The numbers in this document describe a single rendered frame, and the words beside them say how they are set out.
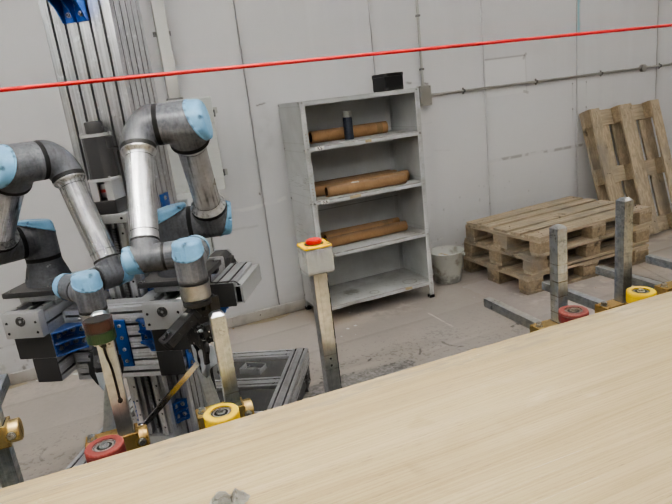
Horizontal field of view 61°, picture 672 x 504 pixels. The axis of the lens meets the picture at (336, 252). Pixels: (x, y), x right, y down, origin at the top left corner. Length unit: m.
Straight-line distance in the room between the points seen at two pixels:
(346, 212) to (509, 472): 3.50
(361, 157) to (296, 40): 0.97
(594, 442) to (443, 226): 3.84
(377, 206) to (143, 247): 3.17
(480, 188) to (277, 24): 2.16
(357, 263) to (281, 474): 3.51
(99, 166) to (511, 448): 1.59
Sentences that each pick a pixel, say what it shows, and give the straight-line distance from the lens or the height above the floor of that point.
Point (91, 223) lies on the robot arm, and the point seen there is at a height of 1.28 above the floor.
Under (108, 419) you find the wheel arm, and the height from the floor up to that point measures 0.86.
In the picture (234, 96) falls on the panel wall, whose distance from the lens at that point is 4.12.
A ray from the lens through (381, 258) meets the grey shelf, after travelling 4.63.
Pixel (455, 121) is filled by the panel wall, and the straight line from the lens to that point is 4.88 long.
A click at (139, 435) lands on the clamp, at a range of 1.46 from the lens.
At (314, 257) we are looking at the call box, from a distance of 1.37.
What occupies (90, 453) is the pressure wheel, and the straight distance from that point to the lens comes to 1.36.
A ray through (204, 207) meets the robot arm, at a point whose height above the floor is 1.26.
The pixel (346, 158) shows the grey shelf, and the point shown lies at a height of 1.10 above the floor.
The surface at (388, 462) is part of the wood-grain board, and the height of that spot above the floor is 0.90.
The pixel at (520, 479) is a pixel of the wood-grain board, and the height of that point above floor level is 0.90.
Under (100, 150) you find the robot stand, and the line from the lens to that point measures 2.13.
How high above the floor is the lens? 1.56
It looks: 15 degrees down
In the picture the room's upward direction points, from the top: 7 degrees counter-clockwise
